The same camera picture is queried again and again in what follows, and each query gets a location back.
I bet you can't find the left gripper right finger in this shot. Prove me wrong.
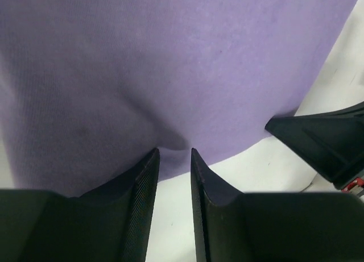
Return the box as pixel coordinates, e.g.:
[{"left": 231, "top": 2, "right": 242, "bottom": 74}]
[{"left": 191, "top": 149, "right": 363, "bottom": 261}]

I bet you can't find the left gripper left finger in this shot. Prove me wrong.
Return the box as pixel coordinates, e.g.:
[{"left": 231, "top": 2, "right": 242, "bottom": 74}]
[{"left": 1, "top": 149, "right": 160, "bottom": 261}]

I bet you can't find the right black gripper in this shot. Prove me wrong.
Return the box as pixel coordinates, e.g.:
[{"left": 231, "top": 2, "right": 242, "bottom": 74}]
[{"left": 265, "top": 103, "right": 364, "bottom": 197}]

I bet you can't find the lavender t shirt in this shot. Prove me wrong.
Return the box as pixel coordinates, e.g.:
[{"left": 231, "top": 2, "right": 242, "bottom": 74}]
[{"left": 1, "top": 0, "right": 357, "bottom": 196}]

